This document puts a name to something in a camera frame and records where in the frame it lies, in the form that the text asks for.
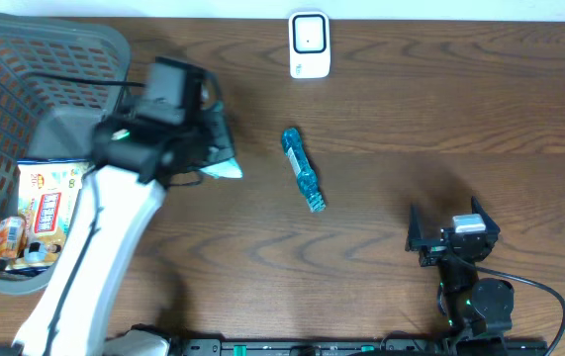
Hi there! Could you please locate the grey plastic basket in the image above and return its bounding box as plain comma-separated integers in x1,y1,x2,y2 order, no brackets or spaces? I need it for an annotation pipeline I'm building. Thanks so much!
0,14,132,295

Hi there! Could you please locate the orange small box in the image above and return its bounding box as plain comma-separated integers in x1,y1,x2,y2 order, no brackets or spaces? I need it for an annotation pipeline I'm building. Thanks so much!
0,217,26,260

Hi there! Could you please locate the white barcode scanner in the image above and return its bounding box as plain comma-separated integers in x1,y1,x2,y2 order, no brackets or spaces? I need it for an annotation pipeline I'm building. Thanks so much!
288,11,331,79

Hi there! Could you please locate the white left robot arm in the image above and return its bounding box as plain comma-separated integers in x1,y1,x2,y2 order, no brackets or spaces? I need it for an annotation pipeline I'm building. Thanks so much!
0,56,235,355

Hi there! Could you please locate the blue mouthwash bottle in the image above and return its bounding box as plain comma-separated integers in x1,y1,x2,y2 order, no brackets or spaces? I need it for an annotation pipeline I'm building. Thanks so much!
281,128,326,213

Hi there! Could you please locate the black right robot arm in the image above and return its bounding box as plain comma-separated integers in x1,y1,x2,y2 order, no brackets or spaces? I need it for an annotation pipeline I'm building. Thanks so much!
405,198,515,353

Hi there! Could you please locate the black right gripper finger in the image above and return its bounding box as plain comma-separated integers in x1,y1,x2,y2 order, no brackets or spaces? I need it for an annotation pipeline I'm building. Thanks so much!
405,205,441,252
471,196,500,233

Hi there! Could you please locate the yellow snack bag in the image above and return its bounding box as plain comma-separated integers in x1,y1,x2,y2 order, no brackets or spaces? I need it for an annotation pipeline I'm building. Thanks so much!
5,159,91,276

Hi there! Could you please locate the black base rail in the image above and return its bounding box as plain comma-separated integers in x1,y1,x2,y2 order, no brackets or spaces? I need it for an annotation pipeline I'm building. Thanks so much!
171,335,548,356

